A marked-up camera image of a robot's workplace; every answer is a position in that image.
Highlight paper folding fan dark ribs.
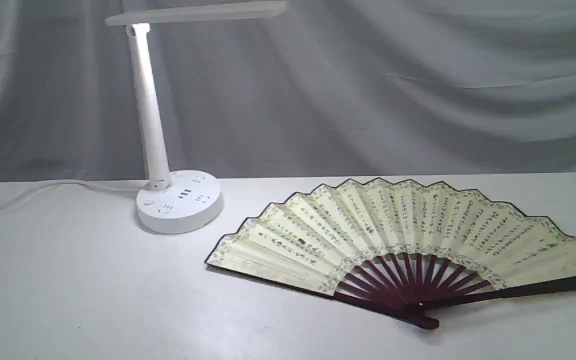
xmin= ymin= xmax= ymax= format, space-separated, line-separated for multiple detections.
xmin=205 ymin=178 xmax=576 ymax=330

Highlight white desk lamp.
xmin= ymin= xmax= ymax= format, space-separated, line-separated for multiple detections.
xmin=105 ymin=0 xmax=288 ymax=235

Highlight grey backdrop curtain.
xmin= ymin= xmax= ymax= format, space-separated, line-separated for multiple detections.
xmin=0 ymin=0 xmax=576 ymax=182

